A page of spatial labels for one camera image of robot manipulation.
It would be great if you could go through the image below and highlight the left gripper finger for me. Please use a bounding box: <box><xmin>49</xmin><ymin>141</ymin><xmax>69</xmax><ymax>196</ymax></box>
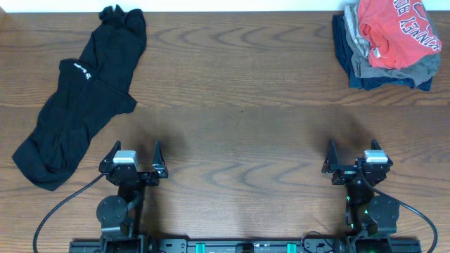
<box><xmin>101</xmin><ymin>141</ymin><xmax>121</xmax><ymax>165</ymax></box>
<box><xmin>152</xmin><ymin>141</ymin><xmax>166</xmax><ymax>170</ymax></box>

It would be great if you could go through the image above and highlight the black t-shirt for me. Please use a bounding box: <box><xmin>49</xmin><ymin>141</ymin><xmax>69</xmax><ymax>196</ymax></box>
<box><xmin>12</xmin><ymin>6</ymin><xmax>147</xmax><ymax>191</ymax></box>

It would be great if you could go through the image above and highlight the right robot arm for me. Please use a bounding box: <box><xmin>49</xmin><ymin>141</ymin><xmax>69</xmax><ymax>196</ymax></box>
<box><xmin>321</xmin><ymin>140</ymin><xmax>399</xmax><ymax>252</ymax></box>

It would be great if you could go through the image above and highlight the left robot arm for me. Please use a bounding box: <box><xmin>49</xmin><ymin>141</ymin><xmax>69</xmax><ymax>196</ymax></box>
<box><xmin>96</xmin><ymin>141</ymin><xmax>169</xmax><ymax>253</ymax></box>

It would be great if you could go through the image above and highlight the grey folded t-shirt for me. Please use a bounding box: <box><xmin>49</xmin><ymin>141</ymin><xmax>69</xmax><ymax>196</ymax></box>
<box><xmin>343</xmin><ymin>3</ymin><xmax>441</xmax><ymax>87</ymax></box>

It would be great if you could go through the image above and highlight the navy folded t-shirt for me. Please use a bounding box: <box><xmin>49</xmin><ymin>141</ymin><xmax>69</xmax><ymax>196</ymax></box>
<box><xmin>332</xmin><ymin>15</ymin><xmax>433</xmax><ymax>91</ymax></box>

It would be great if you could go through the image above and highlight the orange printed t-shirt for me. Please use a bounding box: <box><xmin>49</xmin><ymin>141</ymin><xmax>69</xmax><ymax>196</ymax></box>
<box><xmin>357</xmin><ymin>0</ymin><xmax>442</xmax><ymax>70</ymax></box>

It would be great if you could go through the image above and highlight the left black cable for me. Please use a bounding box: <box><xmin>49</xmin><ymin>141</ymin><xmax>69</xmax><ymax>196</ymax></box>
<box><xmin>32</xmin><ymin>172</ymin><xmax>106</xmax><ymax>253</ymax></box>

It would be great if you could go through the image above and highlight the black cable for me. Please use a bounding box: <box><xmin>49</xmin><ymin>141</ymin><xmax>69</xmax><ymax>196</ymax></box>
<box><xmin>356</xmin><ymin>167</ymin><xmax>439</xmax><ymax>253</ymax></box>
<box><xmin>32</xmin><ymin>172</ymin><xmax>106</xmax><ymax>253</ymax></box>

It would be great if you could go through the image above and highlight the right black cable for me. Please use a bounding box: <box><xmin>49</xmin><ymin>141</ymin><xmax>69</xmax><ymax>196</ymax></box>
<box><xmin>356</xmin><ymin>167</ymin><xmax>439</xmax><ymax>253</ymax></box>

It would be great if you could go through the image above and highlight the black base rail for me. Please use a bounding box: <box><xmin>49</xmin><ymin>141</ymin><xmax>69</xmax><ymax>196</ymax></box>
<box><xmin>68</xmin><ymin>236</ymin><xmax>422</xmax><ymax>253</ymax></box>

